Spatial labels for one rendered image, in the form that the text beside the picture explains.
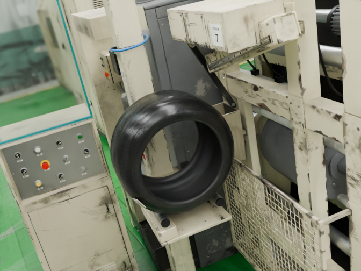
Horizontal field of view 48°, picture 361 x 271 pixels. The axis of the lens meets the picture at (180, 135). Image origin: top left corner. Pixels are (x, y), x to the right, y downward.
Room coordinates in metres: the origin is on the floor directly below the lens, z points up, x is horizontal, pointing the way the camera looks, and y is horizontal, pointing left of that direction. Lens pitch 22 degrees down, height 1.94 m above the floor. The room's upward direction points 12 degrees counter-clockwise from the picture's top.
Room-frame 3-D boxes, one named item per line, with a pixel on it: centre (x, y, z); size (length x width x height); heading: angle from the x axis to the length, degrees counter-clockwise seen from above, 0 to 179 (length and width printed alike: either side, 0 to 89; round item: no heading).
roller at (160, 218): (1.73, 0.20, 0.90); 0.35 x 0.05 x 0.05; 16
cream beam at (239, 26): (1.73, -0.26, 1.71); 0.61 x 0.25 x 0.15; 16
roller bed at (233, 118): (2.09, -0.24, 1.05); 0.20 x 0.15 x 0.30; 16
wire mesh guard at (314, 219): (1.64, -0.32, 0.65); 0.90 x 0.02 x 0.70; 16
